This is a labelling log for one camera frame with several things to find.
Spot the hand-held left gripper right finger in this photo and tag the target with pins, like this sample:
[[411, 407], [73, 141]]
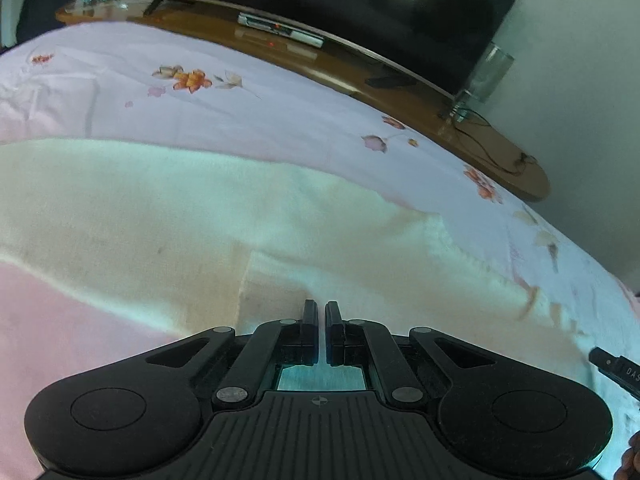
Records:
[[333, 334]]

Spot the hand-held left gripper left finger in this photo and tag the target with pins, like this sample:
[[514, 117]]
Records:
[[311, 332]]

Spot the cream white knit garment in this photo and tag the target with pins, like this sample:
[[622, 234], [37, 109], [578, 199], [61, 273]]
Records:
[[200, 220]]

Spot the person's right hand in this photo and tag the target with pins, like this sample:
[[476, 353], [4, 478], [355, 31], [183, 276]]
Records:
[[634, 457]]

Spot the floral white pink bedsheet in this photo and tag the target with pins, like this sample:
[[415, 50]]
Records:
[[300, 110]]

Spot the black remote control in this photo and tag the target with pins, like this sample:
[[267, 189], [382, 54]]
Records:
[[390, 81]]

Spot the curved wooden tv shelf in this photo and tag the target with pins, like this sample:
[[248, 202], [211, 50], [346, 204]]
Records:
[[340, 71]]

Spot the silver set-top box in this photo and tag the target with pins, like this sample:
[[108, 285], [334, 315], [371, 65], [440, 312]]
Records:
[[280, 30]]

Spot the clear drinking glass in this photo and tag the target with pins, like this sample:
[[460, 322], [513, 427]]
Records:
[[492, 72]]

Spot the dark blue object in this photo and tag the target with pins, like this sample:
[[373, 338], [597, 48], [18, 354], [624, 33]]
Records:
[[45, 5]]

